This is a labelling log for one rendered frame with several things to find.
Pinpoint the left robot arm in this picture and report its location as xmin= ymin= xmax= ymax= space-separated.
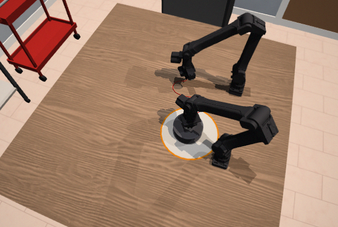
xmin=175 ymin=94 xmax=279 ymax=169

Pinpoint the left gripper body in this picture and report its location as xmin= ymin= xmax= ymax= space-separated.
xmin=180 ymin=113 xmax=201 ymax=127

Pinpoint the white flat circular area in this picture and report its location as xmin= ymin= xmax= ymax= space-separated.
xmin=162 ymin=109 xmax=218 ymax=159

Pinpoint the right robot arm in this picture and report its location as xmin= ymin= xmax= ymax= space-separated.
xmin=171 ymin=13 xmax=266 ymax=94

